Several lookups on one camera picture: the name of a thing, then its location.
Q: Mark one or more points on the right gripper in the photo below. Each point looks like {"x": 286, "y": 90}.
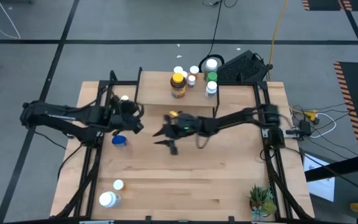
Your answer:
{"x": 186, "y": 126}

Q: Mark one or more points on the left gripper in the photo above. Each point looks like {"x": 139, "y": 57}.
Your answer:
{"x": 123, "y": 119}

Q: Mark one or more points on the slim white labelled bottle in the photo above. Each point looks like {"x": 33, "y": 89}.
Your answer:
{"x": 125, "y": 98}

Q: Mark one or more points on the large amber fish oil bottle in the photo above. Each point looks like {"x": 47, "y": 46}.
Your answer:
{"x": 178, "y": 90}

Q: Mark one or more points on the white Excedrin bottle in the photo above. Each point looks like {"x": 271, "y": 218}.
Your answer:
{"x": 178, "y": 69}

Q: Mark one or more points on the orange vial white cap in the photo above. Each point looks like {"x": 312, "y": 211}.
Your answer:
{"x": 118, "y": 184}
{"x": 185, "y": 74}

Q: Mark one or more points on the white Aspirin bottle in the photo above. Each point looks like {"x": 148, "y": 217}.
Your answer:
{"x": 211, "y": 86}

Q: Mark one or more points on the orange pill vial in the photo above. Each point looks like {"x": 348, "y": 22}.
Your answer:
{"x": 194, "y": 69}

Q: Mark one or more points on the green-cap white bottle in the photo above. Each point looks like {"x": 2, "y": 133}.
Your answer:
{"x": 212, "y": 76}

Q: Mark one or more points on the white capped green label bottle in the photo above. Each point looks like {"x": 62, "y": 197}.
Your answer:
{"x": 211, "y": 64}

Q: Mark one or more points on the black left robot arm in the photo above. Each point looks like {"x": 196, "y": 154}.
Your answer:
{"x": 57, "y": 113}

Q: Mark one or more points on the Tums bottle blue cap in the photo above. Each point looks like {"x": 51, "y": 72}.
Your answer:
{"x": 119, "y": 140}

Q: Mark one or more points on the large white barcode bottle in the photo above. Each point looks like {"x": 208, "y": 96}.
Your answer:
{"x": 107, "y": 199}

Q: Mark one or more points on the black perforated floor pedal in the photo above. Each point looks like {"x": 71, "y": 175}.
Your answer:
{"x": 241, "y": 67}

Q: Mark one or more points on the potted succulent plants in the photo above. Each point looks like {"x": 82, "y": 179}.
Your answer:
{"x": 259, "y": 196}

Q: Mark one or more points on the black power adapter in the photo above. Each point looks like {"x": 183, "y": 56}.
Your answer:
{"x": 305, "y": 127}

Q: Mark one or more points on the yellow power plug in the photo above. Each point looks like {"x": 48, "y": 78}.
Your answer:
{"x": 312, "y": 115}

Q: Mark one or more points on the white paper sheet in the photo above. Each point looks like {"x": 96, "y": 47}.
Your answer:
{"x": 320, "y": 186}

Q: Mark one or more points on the black desk edge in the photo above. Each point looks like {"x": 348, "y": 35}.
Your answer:
{"x": 346, "y": 166}

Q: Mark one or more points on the wooden shelf black frame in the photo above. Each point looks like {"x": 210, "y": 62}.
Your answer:
{"x": 157, "y": 90}

